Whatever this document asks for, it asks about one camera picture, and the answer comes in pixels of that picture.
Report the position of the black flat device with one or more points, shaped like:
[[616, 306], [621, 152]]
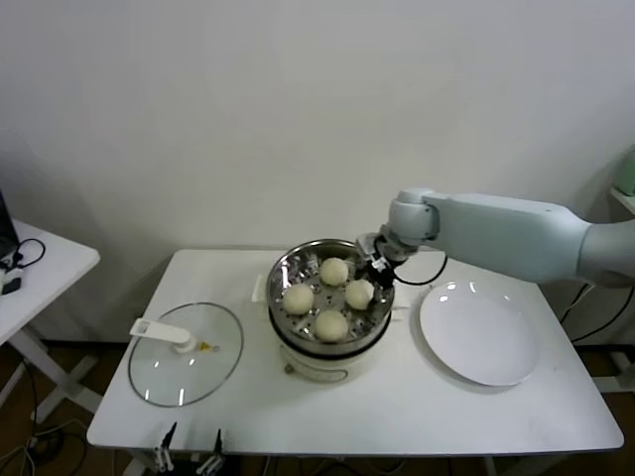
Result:
[[4, 218]]

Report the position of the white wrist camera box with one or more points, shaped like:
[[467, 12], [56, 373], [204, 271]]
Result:
[[366, 247]]

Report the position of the white shelf board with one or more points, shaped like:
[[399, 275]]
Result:
[[624, 201]]

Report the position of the white electric cooker pot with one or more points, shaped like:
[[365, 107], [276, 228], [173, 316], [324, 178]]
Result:
[[322, 369]]

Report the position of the white round plate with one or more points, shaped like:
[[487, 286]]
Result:
[[476, 332]]

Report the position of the white stand foot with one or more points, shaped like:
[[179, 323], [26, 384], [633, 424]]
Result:
[[617, 382]]

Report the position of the stainless steel steamer basket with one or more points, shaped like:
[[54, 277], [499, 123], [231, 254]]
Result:
[[285, 273]]

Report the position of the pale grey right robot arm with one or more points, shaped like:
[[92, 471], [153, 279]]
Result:
[[496, 228]]

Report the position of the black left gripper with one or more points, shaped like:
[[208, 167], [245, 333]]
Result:
[[184, 467]]

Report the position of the white side table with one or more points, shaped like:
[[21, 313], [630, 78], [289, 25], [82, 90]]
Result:
[[49, 277]]

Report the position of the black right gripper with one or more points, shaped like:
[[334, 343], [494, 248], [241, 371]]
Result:
[[383, 263]]

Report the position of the small black white adapter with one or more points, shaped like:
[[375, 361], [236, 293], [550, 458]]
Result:
[[11, 286]]

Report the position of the white steamed baozi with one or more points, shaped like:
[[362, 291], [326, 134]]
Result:
[[357, 295], [298, 300], [333, 272], [331, 326]]

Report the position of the pale green appliance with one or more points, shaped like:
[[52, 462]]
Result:
[[627, 173]]

